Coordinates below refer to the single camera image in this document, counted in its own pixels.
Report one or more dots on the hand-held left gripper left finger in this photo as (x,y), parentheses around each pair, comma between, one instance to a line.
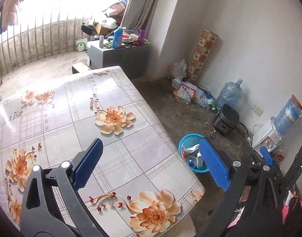
(89,163)

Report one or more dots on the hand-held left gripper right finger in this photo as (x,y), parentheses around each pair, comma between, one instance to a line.
(215,165)

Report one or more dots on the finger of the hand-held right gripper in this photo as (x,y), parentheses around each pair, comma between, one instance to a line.
(266,156)

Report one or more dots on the clear bottle blue label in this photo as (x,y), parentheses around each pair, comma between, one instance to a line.
(191,160)

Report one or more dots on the clear plastic packet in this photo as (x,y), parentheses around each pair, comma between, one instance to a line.
(190,150)

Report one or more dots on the blue plastic mesh basket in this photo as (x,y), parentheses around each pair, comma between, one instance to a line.
(188,139)

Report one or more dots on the white water dispenser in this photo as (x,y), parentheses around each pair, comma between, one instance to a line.
(264,138)

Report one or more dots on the floral table cover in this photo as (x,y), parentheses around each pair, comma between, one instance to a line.
(67,133)

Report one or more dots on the pink cloth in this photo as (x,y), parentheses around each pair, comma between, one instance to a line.
(285,211)

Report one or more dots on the grey rice cooker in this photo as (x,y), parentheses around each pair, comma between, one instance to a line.
(226,119)

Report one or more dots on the dispenser water bottle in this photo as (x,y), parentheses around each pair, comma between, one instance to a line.
(287,114)

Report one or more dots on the crumpled printed plastic bag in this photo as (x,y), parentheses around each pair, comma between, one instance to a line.
(204,97)

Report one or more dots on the large blue water jug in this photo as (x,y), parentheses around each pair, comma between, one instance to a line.
(229,95)

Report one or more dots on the white plastic container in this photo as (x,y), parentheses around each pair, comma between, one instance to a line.
(177,82)

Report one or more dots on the brown low stool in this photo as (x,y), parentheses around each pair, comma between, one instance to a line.
(80,68)

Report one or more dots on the white plastic bag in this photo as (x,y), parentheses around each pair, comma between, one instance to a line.
(178,69)

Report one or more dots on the grey cabinet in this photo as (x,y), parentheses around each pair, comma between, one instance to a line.
(121,56)

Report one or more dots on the patterned rolled floor mat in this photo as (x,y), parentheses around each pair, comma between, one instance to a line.
(202,54)

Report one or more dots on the white green paper bag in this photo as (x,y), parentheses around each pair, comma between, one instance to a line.
(81,45)

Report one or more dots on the small white bottle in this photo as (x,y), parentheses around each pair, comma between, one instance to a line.
(101,42)

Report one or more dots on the blue detergent bottle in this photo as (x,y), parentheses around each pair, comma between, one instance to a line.
(117,38)

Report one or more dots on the metal balcony railing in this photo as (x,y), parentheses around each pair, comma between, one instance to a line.
(42,42)

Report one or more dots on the black device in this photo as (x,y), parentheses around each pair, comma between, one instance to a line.
(86,29)

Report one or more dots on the cardboard box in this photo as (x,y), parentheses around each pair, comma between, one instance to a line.
(104,29)

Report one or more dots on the purple cup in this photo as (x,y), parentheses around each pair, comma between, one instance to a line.
(142,37)

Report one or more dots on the pink cushion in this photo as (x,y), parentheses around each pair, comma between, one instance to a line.
(114,9)

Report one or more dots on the grey curtain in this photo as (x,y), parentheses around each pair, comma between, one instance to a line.
(146,2)

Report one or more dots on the beige hanging jacket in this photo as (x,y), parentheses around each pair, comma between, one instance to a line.
(12,7)

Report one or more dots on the wall socket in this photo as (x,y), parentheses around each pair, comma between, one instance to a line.
(257,109)

